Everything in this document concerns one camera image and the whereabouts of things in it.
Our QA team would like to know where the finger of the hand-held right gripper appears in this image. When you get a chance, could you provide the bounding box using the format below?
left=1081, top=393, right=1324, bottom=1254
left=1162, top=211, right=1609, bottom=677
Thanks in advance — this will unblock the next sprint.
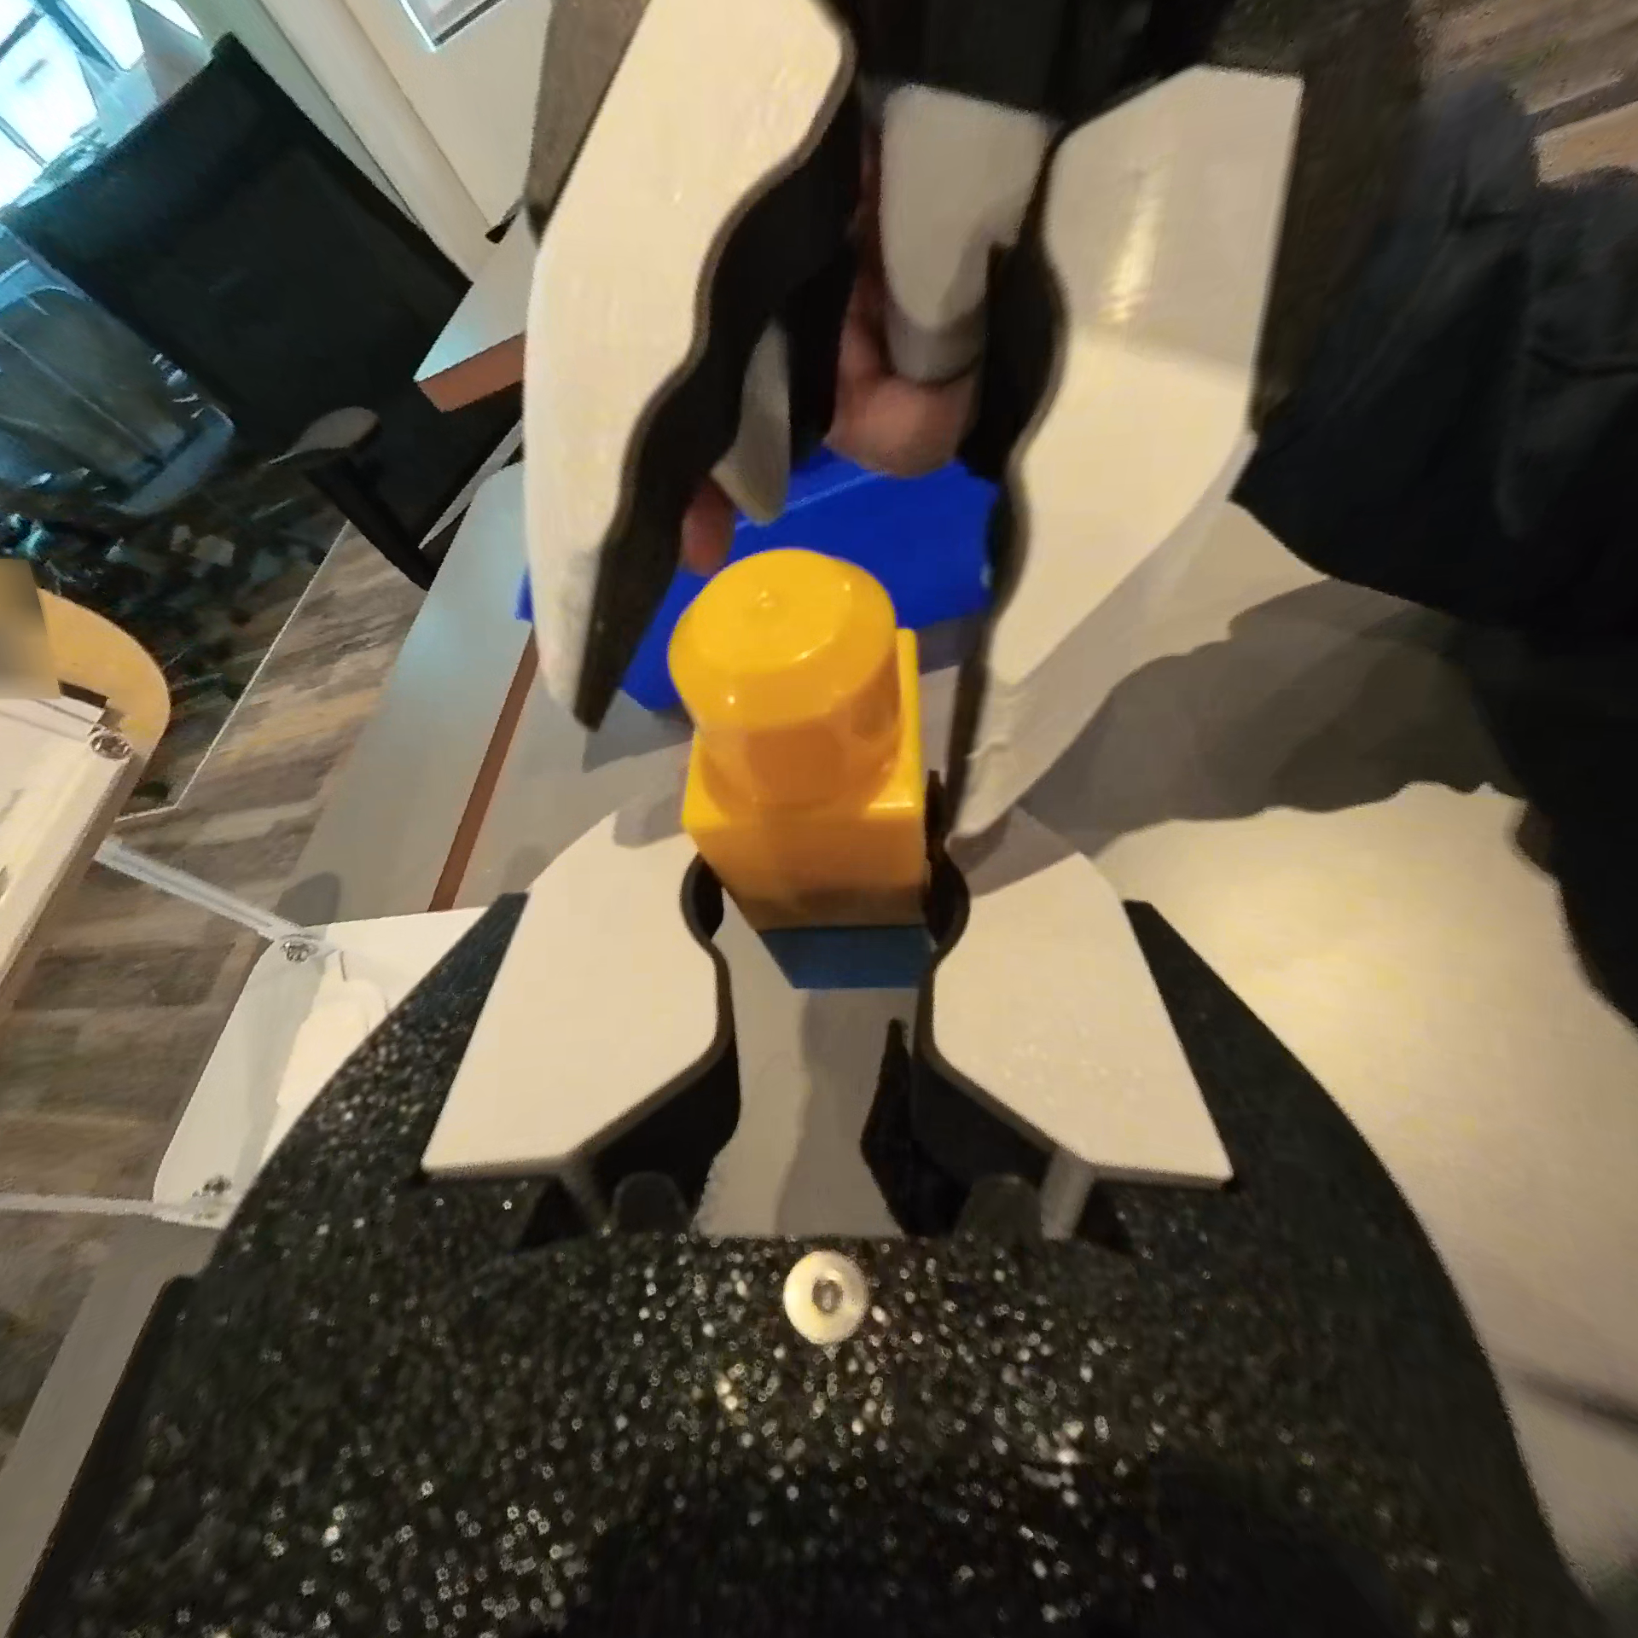
left=952, top=64, right=1307, bottom=845
left=522, top=0, right=885, bottom=733

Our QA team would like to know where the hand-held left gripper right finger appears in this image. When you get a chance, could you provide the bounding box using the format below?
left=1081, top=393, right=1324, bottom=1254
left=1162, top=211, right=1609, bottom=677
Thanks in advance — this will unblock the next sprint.
left=863, top=803, right=1238, bottom=1238

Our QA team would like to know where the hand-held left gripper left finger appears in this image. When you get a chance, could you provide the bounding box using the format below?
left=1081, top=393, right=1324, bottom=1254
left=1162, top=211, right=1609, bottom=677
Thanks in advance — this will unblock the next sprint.
left=420, top=807, right=743, bottom=1232

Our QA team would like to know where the blue mega block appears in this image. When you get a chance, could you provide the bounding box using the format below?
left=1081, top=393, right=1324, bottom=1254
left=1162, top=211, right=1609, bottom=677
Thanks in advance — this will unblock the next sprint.
left=755, top=918, right=929, bottom=989

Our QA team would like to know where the blue plastic bin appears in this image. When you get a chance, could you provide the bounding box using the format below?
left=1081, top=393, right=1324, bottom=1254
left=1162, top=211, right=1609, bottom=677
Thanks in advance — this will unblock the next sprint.
left=517, top=441, right=1004, bottom=716

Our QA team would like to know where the yellow mega block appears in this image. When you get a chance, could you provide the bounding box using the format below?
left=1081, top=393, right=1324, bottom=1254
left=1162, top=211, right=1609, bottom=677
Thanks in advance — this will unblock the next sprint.
left=668, top=548, right=929, bottom=929

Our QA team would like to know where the person's right forearm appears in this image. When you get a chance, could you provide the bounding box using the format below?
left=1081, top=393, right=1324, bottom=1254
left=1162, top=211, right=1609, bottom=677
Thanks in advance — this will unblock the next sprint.
left=1231, top=78, right=1638, bottom=1024

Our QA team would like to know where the person's right hand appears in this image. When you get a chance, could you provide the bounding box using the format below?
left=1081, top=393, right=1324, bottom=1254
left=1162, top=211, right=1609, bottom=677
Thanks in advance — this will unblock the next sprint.
left=831, top=308, right=981, bottom=478

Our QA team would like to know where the white desk with brown edge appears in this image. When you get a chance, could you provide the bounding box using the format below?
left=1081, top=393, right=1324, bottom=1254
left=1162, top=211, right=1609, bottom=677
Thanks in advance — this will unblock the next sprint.
left=416, top=216, right=538, bottom=412

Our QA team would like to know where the black chair with armrest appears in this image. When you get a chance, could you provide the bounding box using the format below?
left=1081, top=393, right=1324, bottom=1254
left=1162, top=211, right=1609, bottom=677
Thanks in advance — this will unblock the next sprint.
left=0, top=31, right=512, bottom=590

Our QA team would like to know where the glass partition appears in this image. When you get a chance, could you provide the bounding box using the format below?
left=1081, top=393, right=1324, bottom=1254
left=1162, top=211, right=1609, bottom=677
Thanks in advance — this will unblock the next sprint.
left=0, top=216, right=348, bottom=822

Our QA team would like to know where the rounded wooden panel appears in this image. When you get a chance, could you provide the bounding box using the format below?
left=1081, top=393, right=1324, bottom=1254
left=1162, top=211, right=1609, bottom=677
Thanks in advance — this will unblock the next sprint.
left=0, top=586, right=172, bottom=822

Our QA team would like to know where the window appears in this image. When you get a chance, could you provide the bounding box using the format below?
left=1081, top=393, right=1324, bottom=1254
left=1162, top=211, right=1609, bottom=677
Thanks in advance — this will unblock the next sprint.
left=0, top=0, right=209, bottom=209

